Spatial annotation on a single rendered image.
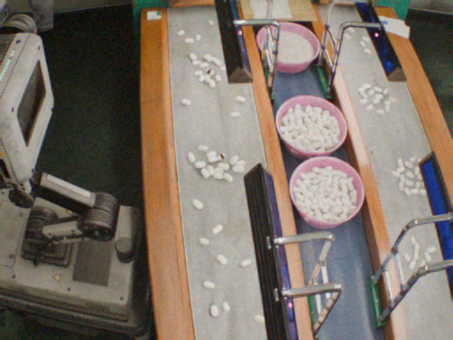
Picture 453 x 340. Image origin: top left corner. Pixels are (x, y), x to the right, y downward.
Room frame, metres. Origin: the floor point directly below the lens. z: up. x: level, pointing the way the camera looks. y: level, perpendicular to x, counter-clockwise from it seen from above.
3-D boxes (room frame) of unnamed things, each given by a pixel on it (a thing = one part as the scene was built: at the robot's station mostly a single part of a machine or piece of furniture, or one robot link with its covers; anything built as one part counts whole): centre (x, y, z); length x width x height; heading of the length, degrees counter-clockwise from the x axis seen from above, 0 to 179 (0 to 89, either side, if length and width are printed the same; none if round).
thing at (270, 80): (1.63, -0.05, 0.90); 0.20 x 0.19 x 0.45; 10
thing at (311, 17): (2.05, -0.18, 0.77); 0.33 x 0.15 x 0.01; 100
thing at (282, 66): (1.83, -0.22, 0.72); 0.27 x 0.27 x 0.10
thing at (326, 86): (1.70, -0.45, 0.90); 0.20 x 0.19 x 0.45; 10
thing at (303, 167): (1.12, -0.34, 0.72); 0.27 x 0.27 x 0.10
